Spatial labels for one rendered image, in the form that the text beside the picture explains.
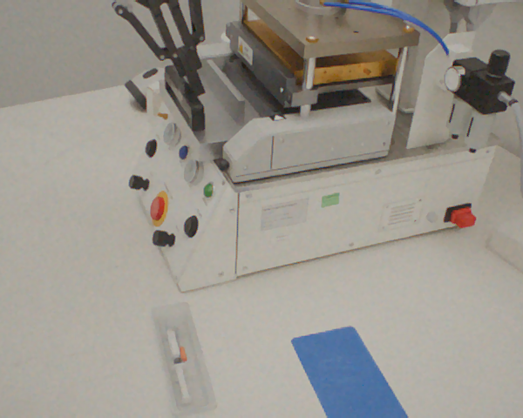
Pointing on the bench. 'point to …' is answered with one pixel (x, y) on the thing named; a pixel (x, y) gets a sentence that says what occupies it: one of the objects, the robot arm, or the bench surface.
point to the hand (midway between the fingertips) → (190, 71)
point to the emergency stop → (157, 208)
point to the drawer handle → (194, 107)
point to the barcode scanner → (138, 87)
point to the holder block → (263, 105)
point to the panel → (178, 194)
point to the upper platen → (383, 65)
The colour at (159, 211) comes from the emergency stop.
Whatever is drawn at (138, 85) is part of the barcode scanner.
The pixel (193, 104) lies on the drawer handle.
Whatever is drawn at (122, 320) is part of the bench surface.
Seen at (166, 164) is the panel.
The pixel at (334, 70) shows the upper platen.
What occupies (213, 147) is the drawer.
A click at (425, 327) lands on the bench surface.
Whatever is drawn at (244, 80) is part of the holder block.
